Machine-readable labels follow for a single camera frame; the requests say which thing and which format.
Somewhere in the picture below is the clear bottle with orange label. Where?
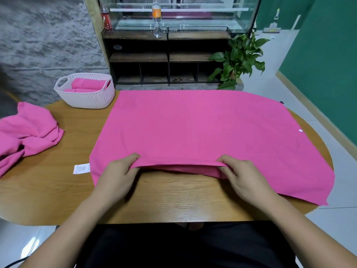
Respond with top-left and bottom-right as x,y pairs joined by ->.
151,0 -> 164,39

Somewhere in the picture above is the pile of pink cloths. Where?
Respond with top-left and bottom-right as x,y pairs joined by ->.
0,101 -> 65,179

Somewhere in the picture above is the person's right forearm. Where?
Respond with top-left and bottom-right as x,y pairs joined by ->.
257,194 -> 357,268

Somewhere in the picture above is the dark wooden shelf cabinet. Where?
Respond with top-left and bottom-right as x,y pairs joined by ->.
101,28 -> 247,87

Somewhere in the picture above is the white woven plastic basket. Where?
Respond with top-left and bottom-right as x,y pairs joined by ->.
53,72 -> 117,110

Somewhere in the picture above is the person's right hand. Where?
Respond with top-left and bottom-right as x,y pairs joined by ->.
216,154 -> 277,208

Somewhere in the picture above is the red label cola bottle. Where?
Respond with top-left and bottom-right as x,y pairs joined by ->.
100,5 -> 114,32

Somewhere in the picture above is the white mop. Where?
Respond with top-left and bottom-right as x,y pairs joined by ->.
263,7 -> 282,35

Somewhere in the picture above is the pink towel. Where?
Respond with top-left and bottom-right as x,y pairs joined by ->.
71,78 -> 110,92
62,87 -> 103,94
72,89 -> 336,207

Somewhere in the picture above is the person's left forearm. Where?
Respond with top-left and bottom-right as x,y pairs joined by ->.
19,195 -> 118,268

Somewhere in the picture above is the person's left hand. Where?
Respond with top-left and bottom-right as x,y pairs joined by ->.
94,152 -> 142,208

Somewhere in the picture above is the glass display case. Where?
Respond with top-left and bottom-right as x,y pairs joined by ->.
97,0 -> 262,35

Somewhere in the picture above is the green potted plant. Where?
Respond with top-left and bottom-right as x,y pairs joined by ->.
208,31 -> 271,91

